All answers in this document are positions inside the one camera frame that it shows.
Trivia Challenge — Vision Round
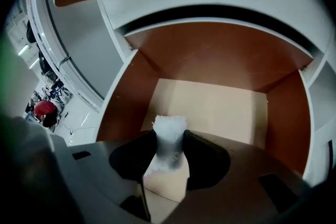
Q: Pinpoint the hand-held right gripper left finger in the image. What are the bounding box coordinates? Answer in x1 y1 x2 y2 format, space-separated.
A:
50 129 159 224

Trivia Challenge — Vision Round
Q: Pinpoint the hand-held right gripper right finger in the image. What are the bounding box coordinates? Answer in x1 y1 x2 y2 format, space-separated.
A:
162 130 316 224

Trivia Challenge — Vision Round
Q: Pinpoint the white object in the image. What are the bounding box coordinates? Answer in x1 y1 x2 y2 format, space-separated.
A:
142 114 188 182

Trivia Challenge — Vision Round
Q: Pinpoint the wooden drawer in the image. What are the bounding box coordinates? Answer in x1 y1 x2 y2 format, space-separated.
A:
95 18 316 205

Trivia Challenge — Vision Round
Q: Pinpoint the person in red shirt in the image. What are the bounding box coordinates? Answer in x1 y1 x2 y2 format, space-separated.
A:
33 100 58 121

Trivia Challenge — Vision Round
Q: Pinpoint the black cloth item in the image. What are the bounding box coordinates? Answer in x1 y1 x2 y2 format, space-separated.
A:
25 19 37 44

